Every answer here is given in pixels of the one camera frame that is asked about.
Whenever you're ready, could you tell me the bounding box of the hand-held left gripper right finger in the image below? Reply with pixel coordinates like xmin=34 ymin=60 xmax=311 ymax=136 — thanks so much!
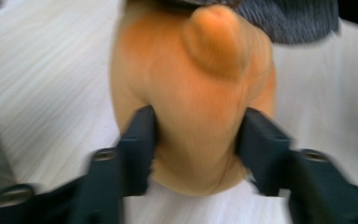
xmin=235 ymin=106 xmax=358 ymax=224

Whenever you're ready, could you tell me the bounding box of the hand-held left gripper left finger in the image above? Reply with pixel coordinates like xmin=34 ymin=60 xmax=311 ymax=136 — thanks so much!
xmin=74 ymin=105 xmax=158 ymax=224

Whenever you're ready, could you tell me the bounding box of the orange plush toy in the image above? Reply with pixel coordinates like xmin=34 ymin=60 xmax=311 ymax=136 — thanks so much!
xmin=109 ymin=4 xmax=278 ymax=198

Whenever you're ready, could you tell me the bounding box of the grey cloth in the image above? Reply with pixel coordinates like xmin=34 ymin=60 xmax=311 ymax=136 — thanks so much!
xmin=158 ymin=0 xmax=340 ymax=45

